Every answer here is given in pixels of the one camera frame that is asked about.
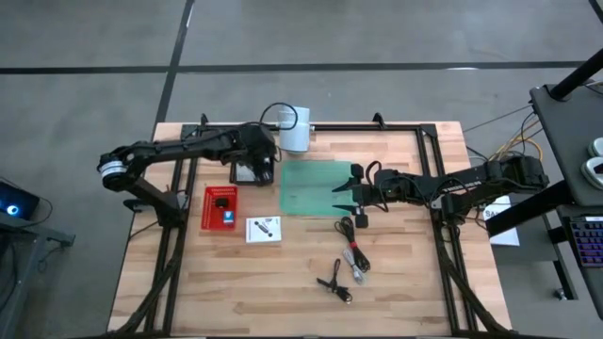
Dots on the grey side desk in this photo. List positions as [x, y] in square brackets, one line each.
[565, 141]

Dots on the backlit keyboard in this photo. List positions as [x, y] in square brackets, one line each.
[589, 242]

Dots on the white printed box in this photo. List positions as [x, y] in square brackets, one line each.
[274, 235]

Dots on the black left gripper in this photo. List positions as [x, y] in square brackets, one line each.
[256, 143]

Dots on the white paper sheet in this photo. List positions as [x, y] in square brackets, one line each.
[504, 235]

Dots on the small black device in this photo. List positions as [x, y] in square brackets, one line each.
[222, 203]

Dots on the translucent green plastic bin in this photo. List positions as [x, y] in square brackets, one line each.
[306, 188]

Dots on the black aluminium table frame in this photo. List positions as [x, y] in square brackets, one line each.
[435, 155]

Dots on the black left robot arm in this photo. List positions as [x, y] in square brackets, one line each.
[155, 150]

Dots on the black device with blue light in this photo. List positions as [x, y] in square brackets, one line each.
[14, 202]

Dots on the grey metal stand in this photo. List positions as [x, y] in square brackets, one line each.
[19, 254]

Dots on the red plastic basket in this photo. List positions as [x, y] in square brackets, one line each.
[209, 214]

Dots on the small blue white packet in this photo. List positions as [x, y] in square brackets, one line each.
[228, 218]

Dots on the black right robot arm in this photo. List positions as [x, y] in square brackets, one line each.
[461, 181]

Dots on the black pole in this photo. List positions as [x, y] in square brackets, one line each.
[577, 77]

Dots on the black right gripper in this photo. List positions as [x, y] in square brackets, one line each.
[381, 193]

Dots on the white cylindrical camera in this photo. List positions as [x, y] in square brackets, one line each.
[294, 134]

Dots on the black plastic basket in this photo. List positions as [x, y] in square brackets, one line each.
[233, 177]

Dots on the white flat package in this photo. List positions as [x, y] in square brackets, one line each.
[245, 173]

